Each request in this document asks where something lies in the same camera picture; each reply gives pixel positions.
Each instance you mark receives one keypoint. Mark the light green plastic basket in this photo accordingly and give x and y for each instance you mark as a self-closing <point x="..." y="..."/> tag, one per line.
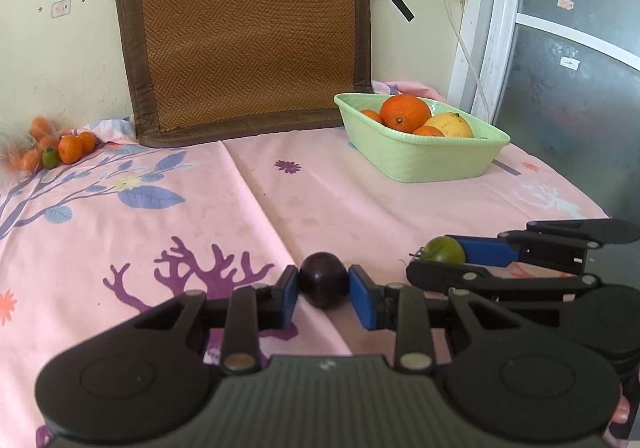
<point x="425" y="158"/>

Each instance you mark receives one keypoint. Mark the large orange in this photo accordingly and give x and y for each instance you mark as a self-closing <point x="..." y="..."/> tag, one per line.
<point x="405" y="113"/>

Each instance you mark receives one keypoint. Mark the green tomato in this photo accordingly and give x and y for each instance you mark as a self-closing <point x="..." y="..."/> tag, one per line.
<point x="444" y="250"/>

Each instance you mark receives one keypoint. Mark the white framed glass door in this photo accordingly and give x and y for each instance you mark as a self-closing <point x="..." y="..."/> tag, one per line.
<point x="575" y="93"/>

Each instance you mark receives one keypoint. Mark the pink printed bedsheet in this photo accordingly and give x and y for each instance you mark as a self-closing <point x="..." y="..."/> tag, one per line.
<point x="350" y="188"/>

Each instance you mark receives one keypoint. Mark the brown woven seat cushion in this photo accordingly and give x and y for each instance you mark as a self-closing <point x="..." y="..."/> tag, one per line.
<point x="245" y="28"/>

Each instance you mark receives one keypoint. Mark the small wall sticker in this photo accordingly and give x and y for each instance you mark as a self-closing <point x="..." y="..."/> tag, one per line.
<point x="61" y="8"/>

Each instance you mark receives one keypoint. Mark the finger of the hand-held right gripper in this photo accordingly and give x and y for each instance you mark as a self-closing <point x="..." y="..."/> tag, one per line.
<point x="450" y="276"/>
<point x="485" y="250"/>

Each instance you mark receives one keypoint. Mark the dark purple plum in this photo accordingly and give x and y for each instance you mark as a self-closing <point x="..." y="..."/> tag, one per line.
<point x="323" y="280"/>

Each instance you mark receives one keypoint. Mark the pile of small tangerines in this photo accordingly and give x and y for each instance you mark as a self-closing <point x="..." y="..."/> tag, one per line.
<point x="70" y="148"/>

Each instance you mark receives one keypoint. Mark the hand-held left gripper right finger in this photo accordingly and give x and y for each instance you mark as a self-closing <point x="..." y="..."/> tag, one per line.
<point x="361" y="298"/>

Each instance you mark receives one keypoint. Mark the small orange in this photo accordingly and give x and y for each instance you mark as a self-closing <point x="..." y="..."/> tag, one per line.
<point x="371" y="116"/>
<point x="429" y="131"/>

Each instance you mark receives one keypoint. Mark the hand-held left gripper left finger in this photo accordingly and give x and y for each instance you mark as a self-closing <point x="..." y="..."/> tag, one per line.
<point x="289" y="298"/>

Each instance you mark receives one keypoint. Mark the large yellow citrus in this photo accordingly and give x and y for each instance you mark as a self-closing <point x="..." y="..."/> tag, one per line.
<point x="452" y="125"/>

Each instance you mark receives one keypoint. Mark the clear plastic bag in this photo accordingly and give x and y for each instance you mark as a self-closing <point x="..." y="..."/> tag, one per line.
<point x="7" y="148"/>

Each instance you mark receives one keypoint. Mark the small green fruit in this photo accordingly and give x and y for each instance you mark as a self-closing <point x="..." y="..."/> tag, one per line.
<point x="49" y="157"/>

